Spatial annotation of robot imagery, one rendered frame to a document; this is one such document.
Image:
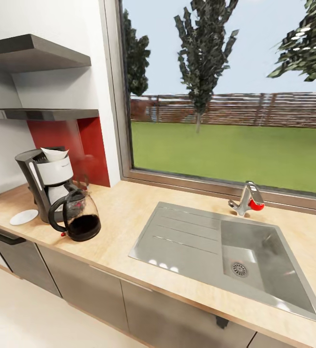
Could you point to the paper coffee filter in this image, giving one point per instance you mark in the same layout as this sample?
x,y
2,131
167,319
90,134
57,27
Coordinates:
x,y
54,155

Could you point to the coffee maker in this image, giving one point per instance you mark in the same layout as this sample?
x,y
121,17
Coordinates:
x,y
48,181

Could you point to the drop in sink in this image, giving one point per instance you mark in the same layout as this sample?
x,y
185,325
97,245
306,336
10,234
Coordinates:
x,y
217,249

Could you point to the fridge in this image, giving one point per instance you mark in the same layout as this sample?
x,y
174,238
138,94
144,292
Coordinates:
x,y
15,138

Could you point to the saucer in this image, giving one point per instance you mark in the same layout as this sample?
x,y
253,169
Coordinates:
x,y
24,217

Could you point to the electric kettle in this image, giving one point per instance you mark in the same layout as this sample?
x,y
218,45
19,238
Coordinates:
x,y
80,216

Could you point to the dishwasher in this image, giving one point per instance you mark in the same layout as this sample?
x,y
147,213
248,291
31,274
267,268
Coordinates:
x,y
23,259

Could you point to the countertop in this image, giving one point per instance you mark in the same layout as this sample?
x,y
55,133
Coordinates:
x,y
125,209

